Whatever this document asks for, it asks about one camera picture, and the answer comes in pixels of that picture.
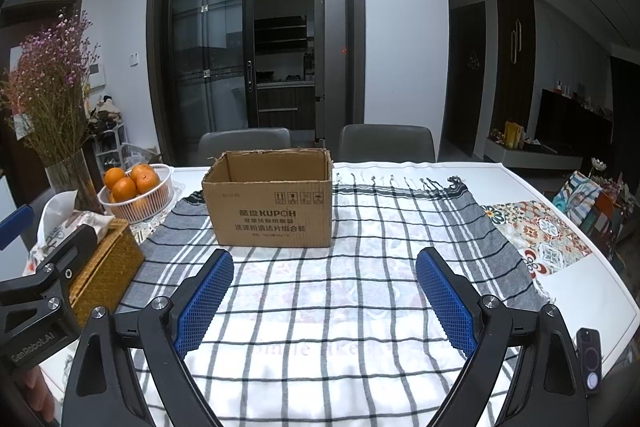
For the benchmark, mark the woven wicker tissue box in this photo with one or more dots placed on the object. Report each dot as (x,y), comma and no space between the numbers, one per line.
(112,262)

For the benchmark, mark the white wall intercom panel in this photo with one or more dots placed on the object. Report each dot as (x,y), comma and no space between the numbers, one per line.
(97,75)

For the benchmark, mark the dark hallway door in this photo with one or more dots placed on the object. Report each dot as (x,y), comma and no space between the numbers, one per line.
(467,77)

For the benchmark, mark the grey refrigerator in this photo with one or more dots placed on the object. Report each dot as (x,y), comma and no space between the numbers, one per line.
(330,57)

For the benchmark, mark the orange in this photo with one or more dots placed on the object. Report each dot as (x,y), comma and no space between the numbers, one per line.
(124,190)
(146,178)
(113,176)

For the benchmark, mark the white light switch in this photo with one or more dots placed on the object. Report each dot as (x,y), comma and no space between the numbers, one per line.
(133,59)

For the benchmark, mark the black television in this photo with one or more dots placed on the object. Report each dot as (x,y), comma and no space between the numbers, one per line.
(575,122)

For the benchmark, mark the white television stand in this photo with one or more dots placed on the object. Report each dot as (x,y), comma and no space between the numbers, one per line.
(530,154)

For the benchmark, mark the small black camera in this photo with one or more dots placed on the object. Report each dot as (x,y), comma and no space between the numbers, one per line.
(589,357)

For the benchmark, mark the white shoe rack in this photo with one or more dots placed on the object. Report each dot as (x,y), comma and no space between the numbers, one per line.
(107,147)

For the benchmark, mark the grey dining chair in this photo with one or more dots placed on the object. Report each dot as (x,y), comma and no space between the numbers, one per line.
(387,142)
(245,144)

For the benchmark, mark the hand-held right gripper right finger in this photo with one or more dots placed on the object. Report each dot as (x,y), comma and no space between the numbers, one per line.
(447,302)

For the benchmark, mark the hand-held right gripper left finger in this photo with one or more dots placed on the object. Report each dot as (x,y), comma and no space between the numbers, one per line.
(202,302)

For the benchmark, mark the white lotus ornament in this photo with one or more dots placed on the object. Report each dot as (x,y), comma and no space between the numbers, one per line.
(598,164)

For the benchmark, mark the patterned floral placemat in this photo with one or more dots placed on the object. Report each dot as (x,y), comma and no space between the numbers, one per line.
(540,232)

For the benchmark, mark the plush toys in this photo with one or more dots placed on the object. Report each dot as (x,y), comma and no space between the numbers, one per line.
(106,109)

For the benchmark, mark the colourful gift bag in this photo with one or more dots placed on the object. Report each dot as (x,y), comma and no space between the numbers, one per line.
(585,202)

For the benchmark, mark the grey white plaid cloth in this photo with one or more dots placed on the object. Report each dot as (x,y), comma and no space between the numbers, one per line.
(325,307)

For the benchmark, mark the dried purple flower bunch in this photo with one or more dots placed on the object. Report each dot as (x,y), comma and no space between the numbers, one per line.
(50,97)

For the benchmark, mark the dark wooden door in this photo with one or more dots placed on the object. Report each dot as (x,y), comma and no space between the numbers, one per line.
(515,57)

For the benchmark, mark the white plastic fruit basket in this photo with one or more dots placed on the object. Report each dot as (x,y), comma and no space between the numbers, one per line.
(150,202)

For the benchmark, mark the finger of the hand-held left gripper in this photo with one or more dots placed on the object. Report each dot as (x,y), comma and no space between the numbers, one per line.
(15,224)
(77,249)

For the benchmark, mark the black range hood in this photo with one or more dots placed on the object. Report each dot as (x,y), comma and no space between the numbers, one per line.
(280,29)

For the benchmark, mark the white tissue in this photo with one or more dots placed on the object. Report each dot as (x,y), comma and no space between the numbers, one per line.
(55,212)

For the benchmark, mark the yellow boxes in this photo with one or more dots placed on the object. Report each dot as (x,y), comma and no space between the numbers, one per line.
(514,135)

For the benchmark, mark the brown cardboard box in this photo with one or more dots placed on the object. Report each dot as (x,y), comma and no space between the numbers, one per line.
(270,212)

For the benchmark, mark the glass vase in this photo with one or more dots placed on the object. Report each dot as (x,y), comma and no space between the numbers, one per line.
(72,182)

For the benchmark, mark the dark sliding glass door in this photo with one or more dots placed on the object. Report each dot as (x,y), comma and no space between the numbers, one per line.
(207,57)

